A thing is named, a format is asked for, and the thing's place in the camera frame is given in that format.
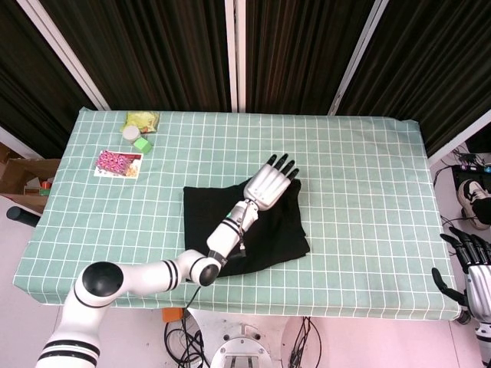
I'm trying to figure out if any black floor cable bundle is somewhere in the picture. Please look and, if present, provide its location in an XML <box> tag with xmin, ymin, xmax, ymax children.
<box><xmin>163</xmin><ymin>317</ymin><xmax>210</xmax><ymax>368</ymax></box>
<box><xmin>289</xmin><ymin>316</ymin><xmax>321</xmax><ymax>368</ymax></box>

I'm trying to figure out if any yellow-green snack bag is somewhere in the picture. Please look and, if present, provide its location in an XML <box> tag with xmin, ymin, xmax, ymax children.
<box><xmin>121</xmin><ymin>110</ymin><xmax>161</xmax><ymax>134</ymax></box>

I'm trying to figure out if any pink patterned box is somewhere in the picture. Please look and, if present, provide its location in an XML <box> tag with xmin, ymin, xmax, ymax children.
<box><xmin>95</xmin><ymin>149</ymin><xmax>130</xmax><ymax>177</ymax></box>

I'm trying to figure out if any black garment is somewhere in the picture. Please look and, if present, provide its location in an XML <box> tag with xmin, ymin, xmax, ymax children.
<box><xmin>183</xmin><ymin>178</ymin><xmax>311</xmax><ymax>279</ymax></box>

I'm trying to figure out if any black electronics box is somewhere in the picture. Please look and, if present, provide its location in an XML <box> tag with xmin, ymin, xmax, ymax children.
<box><xmin>452</xmin><ymin>153</ymin><xmax>491</xmax><ymax>189</ymax></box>

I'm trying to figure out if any black and white shoe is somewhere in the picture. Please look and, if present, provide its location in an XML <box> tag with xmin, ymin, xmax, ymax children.
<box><xmin>458</xmin><ymin>179</ymin><xmax>491</xmax><ymax>231</ymax></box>

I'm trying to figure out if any white frame post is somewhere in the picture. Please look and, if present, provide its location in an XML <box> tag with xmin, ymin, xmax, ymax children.
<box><xmin>17</xmin><ymin>0</ymin><xmax>111</xmax><ymax>112</ymax></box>
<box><xmin>224</xmin><ymin>0</ymin><xmax>247</xmax><ymax>113</ymax></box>
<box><xmin>328</xmin><ymin>0</ymin><xmax>389</xmax><ymax>116</ymax></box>
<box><xmin>0</xmin><ymin>126</ymin><xmax>39</xmax><ymax>160</ymax></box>
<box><xmin>427</xmin><ymin>120</ymin><xmax>491</xmax><ymax>166</ymax></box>

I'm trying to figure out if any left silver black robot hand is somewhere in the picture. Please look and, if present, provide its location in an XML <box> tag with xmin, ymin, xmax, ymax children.
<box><xmin>243</xmin><ymin>153</ymin><xmax>301</xmax><ymax>211</ymax></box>

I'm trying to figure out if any brown cardboard box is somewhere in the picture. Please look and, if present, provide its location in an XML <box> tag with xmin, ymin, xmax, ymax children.
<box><xmin>0</xmin><ymin>143</ymin><xmax>62</xmax><ymax>214</ymax></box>

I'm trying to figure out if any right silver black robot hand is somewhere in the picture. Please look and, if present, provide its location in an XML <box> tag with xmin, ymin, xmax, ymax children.
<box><xmin>431</xmin><ymin>225</ymin><xmax>491</xmax><ymax>323</ymax></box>

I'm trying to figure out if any dark pleated curtain panel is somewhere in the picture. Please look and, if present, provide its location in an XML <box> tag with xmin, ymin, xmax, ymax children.
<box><xmin>337</xmin><ymin>0</ymin><xmax>491</xmax><ymax>156</ymax></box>
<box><xmin>40</xmin><ymin>0</ymin><xmax>232</xmax><ymax>113</ymax></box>
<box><xmin>244</xmin><ymin>0</ymin><xmax>374</xmax><ymax>115</ymax></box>
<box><xmin>0</xmin><ymin>0</ymin><xmax>97</xmax><ymax>159</ymax></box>

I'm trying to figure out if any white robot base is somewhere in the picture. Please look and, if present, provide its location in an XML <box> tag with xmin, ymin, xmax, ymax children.
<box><xmin>187</xmin><ymin>306</ymin><xmax>292</xmax><ymax>368</ymax></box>

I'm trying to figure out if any orange block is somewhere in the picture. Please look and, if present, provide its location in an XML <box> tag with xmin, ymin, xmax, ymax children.
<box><xmin>161</xmin><ymin>306</ymin><xmax>185</xmax><ymax>323</ymax></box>

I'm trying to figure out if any green white checked tablecloth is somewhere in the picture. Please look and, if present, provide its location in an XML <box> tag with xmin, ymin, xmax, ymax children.
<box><xmin>12</xmin><ymin>107</ymin><xmax>461</xmax><ymax>321</ymax></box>

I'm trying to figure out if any white printed card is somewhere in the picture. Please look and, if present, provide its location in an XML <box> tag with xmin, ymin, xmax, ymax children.
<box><xmin>94</xmin><ymin>149</ymin><xmax>143</xmax><ymax>179</ymax></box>

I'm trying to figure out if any black cylinder handle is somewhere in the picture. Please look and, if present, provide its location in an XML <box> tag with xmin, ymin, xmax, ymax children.
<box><xmin>6</xmin><ymin>205</ymin><xmax>41</xmax><ymax>228</ymax></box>

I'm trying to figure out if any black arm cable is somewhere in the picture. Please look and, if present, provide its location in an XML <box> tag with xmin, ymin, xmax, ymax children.
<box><xmin>187</xmin><ymin>206</ymin><xmax>249</xmax><ymax>310</ymax></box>

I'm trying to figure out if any light green cube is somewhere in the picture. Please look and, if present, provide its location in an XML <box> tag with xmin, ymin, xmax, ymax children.
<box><xmin>133</xmin><ymin>136</ymin><xmax>153</xmax><ymax>155</ymax></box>

